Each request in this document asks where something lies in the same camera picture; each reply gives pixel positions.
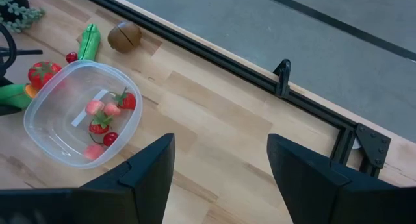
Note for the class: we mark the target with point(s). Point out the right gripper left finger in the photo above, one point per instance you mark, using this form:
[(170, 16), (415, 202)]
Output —
[(143, 191)]

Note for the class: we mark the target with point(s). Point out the pink peach toy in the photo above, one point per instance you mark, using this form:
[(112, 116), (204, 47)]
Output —
[(94, 151), (94, 107), (112, 109)]

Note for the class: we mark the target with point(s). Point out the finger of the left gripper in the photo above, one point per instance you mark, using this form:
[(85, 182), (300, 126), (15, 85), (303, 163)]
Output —
[(8, 110), (4, 82)]

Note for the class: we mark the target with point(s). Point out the black corner bracket plate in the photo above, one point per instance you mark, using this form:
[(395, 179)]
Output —
[(373, 146)]

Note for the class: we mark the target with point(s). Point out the clear plastic tupperware container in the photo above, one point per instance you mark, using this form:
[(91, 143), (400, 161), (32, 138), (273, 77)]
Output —
[(55, 120)]

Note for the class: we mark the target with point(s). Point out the red cherry toy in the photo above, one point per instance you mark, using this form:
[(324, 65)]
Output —
[(110, 139), (71, 57)]

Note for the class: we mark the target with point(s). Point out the green avocado toy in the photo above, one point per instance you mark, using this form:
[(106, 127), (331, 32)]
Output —
[(14, 95)]

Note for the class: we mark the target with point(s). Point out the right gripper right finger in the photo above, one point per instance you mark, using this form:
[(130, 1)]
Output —
[(308, 191)]

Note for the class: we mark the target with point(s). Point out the red tomato toy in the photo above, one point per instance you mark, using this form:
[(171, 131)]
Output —
[(40, 75)]

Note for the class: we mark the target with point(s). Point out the red strawberry toy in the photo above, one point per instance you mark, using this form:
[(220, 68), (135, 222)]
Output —
[(98, 128), (128, 101)]

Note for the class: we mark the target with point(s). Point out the succulent plant in black pot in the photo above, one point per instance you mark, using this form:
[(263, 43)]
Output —
[(22, 16)]

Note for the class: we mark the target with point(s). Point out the brown kiwi toy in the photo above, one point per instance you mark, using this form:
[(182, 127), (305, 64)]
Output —
[(123, 37)]

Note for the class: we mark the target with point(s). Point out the black rail clamp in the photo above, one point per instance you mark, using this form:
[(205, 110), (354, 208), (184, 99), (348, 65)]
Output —
[(283, 78)]

